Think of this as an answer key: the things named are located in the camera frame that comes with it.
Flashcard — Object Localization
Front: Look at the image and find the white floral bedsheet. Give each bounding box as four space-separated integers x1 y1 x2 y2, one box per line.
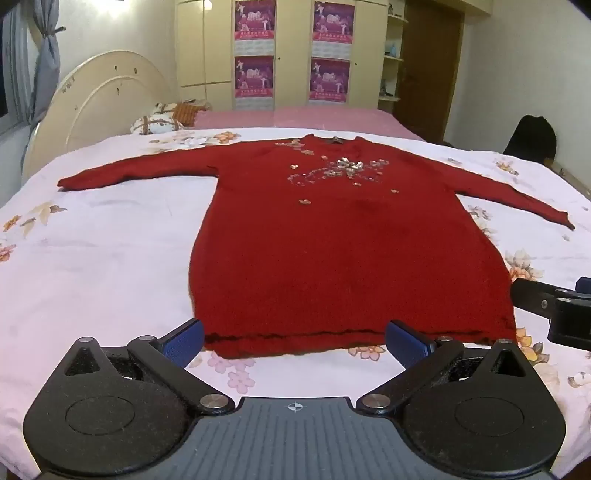
0 128 591 480

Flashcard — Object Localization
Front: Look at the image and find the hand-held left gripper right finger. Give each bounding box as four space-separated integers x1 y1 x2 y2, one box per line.
355 320 533 415

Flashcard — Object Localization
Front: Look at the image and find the purple wall poster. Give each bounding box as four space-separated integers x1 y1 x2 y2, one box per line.
312 1 356 57
309 58 351 108
234 0 277 55
234 56 275 111

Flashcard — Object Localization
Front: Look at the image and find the cream corner shelf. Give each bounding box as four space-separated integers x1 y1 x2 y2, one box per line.
378 0 410 112

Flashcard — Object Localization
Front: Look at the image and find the black bag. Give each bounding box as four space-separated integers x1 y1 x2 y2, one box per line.
503 115 557 160

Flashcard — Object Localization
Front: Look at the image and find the cream wardrobe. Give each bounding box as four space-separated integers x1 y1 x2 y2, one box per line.
175 0 389 112

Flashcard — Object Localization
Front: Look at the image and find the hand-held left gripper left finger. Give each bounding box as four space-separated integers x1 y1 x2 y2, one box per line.
59 318 236 415

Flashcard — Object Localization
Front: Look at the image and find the brown wooden door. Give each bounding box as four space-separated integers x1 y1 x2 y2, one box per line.
398 0 465 144

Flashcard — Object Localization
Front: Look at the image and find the cream arched headboard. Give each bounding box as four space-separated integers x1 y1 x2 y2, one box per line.
22 51 180 179

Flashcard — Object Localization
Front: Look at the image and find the orange striped pillow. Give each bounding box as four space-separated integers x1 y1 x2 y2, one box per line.
173 102 209 128

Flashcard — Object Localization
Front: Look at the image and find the white brown patterned pillow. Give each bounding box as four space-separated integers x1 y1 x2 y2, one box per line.
131 102 186 136

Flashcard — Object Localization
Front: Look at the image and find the wooden bed frame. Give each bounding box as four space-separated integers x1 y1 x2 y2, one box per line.
551 159 591 200

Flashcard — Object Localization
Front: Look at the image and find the red knit sweater with sequins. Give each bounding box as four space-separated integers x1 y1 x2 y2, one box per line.
58 134 576 361

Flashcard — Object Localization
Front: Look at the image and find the grey curtain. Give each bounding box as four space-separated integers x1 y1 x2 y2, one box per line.
27 0 64 126

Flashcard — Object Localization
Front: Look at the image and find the pink bedsheet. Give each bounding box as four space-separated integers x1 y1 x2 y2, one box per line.
191 107 426 142

